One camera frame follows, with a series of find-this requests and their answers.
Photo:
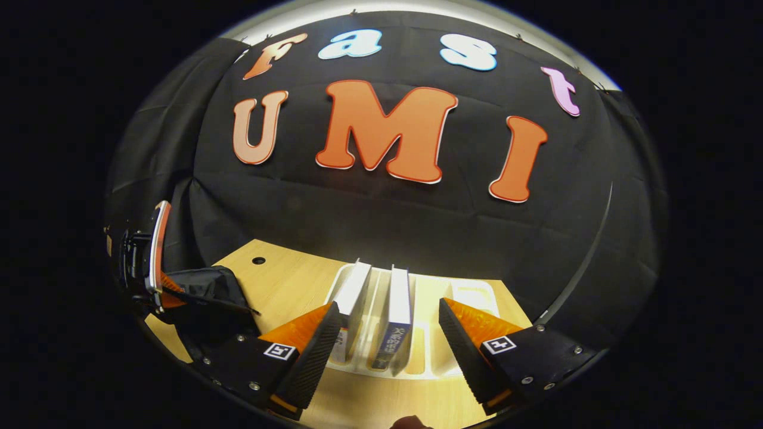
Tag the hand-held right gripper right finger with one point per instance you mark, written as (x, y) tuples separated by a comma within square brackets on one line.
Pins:
[(462, 351)]

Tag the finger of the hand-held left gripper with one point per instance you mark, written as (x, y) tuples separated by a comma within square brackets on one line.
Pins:
[(171, 292)]

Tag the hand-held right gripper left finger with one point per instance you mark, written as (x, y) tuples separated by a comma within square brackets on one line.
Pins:
[(319, 351)]

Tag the black schoolbag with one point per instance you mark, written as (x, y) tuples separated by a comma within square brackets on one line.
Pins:
[(211, 286)]

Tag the cream plastic bookshelf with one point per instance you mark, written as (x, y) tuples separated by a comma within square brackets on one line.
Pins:
[(426, 310)]

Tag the white book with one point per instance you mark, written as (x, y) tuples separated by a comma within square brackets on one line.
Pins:
[(354, 292)]

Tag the blue book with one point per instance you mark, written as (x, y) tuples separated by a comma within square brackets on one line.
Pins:
[(390, 345)]

